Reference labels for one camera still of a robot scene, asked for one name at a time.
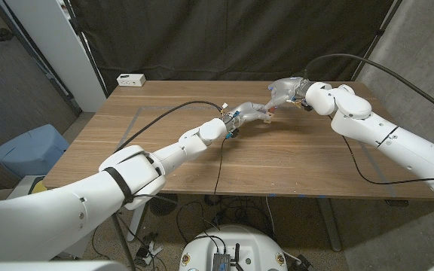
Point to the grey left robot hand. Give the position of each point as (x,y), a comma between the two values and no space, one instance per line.
(247,111)

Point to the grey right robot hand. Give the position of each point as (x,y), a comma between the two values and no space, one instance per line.
(290,89)

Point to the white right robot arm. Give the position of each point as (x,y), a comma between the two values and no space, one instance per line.
(390,139)

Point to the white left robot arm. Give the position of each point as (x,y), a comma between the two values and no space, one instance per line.
(70,214)

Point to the black backdrop stand pole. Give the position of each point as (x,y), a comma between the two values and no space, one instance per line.
(85,49)
(377,35)

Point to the white power strip box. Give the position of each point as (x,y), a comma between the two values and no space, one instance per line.
(131,80)

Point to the round black floor fan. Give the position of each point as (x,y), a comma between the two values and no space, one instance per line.
(166,205)

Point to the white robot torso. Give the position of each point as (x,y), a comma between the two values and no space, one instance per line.
(236,241)

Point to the grey table leg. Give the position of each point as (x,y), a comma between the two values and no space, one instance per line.
(328,226)

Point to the grey electronics box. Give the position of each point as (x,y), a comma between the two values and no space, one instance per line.
(221,262)

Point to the small black device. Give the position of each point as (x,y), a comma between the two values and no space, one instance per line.
(304,263)

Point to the white table leg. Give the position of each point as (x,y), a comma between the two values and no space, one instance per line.
(134,229)

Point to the black white floor gadget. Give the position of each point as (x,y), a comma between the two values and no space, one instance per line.
(149,250)

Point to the white pillar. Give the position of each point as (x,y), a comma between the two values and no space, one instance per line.
(58,49)

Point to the yellow black object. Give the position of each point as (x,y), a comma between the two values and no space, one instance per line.
(40,187)

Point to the blue plastic bin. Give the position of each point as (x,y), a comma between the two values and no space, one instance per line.
(28,150)

